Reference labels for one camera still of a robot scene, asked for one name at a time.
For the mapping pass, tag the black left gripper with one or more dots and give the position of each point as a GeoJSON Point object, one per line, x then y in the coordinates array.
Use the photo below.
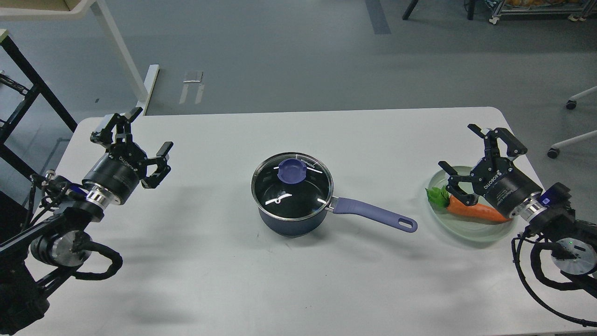
{"type": "Point", "coordinates": [123, 166]}

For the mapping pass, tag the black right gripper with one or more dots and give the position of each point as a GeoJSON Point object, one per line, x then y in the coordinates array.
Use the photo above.
{"type": "Point", "coordinates": [495, 177]}

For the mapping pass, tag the glass lid with blue knob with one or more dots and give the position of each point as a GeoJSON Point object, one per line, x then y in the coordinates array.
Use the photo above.
{"type": "Point", "coordinates": [292, 186]}

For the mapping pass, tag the blue saucepan with handle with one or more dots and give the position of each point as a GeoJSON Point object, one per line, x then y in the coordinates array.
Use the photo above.
{"type": "Point", "coordinates": [339, 205]}

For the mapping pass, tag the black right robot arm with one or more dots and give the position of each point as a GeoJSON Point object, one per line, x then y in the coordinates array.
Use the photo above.
{"type": "Point", "coordinates": [563, 253]}

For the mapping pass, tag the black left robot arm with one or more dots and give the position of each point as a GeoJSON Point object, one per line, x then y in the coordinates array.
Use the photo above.
{"type": "Point", "coordinates": [51, 245]}

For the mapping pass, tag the orange toy carrot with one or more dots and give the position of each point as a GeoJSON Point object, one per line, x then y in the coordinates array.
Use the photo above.
{"type": "Point", "coordinates": [447, 201]}

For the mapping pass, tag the translucent green plate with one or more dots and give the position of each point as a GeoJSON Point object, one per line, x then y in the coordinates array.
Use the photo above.
{"type": "Point", "coordinates": [474, 230]}

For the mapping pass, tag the black metal rack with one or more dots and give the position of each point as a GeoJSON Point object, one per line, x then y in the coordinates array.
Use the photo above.
{"type": "Point", "coordinates": [38, 89]}

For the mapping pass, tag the metal wheeled cart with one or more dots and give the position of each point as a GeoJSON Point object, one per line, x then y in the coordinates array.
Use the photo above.
{"type": "Point", "coordinates": [575, 10]}

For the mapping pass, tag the white desk frame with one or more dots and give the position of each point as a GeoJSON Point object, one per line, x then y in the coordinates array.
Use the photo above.
{"type": "Point", "coordinates": [64, 10]}

